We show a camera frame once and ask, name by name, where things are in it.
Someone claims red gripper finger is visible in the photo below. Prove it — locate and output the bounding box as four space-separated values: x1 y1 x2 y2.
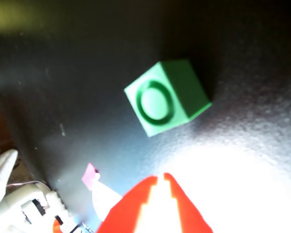
96 175 159 233
163 172 214 233

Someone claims green cube with ring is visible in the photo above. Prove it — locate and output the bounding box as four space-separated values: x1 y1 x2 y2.
123 59 213 138

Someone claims pink tape strip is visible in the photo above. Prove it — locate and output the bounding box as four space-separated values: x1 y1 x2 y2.
81 162 100 192

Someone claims black table mat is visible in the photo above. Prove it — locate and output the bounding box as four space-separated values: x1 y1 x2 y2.
0 0 291 233

